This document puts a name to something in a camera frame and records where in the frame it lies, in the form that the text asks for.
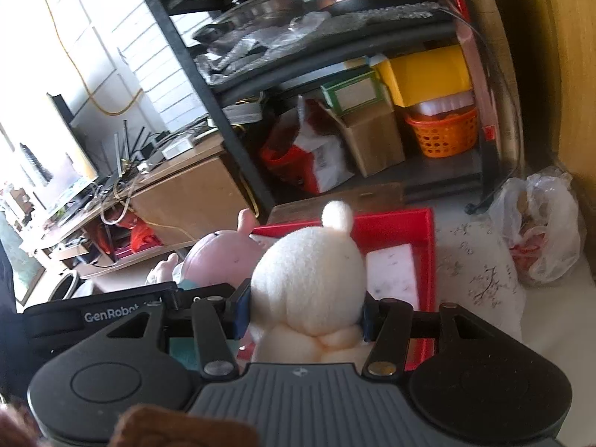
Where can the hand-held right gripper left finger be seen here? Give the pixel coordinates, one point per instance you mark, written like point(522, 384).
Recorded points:
point(242, 312)

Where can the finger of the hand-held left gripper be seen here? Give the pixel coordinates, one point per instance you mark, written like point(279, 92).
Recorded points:
point(179, 295)

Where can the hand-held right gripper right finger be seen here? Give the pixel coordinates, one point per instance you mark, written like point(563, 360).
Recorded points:
point(367, 316)

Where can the pink pig plush toy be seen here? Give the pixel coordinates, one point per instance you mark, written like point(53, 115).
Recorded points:
point(219, 258)

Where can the white plush bear toy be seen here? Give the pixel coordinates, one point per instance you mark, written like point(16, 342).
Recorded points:
point(307, 279)

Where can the red cardboard box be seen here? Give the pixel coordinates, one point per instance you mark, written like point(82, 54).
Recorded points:
point(419, 237)

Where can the wooden television stand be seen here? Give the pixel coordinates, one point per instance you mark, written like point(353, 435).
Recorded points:
point(186, 200)

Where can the brown fuzzy cloth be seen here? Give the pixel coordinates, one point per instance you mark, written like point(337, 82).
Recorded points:
point(186, 428)

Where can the white power box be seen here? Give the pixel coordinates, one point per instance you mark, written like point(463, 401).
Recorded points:
point(177, 147)

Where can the black router with antennas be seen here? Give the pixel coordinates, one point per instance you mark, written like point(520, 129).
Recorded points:
point(135, 149)

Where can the flat screen television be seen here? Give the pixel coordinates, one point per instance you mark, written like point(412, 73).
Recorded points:
point(56, 163)

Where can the white and red paper bag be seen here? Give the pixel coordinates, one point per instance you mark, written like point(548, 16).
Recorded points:
point(321, 158)

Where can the brown cardboard box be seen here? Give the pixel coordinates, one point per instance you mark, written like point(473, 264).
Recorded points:
point(372, 142)

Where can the black metal shelf rack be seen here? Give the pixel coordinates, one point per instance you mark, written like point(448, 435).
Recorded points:
point(223, 116)

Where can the white power adapter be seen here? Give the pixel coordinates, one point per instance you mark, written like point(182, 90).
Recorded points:
point(242, 112)

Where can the translucent white plastic bag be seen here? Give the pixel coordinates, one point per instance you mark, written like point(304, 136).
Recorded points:
point(549, 242)

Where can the orange plastic basket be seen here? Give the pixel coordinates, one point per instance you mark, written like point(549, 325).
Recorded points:
point(442, 132)

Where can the green cardboard box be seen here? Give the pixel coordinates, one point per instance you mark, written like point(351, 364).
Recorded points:
point(354, 92)

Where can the clear plastic container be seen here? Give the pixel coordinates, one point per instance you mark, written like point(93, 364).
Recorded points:
point(442, 105)

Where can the yellow plastic box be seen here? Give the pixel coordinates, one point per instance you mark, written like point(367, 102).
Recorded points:
point(428, 74)

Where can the clear bubble wrap sheet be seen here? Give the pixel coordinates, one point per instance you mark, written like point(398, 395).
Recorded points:
point(298, 32)

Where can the rolled brown mat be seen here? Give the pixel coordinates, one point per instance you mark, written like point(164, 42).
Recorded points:
point(498, 56)

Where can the steel pot with lid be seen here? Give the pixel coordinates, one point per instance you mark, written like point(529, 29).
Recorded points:
point(260, 9)

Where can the wooden cabinet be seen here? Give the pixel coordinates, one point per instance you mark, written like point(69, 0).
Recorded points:
point(558, 79)

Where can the tall red board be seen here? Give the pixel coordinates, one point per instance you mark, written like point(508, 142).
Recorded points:
point(465, 18)

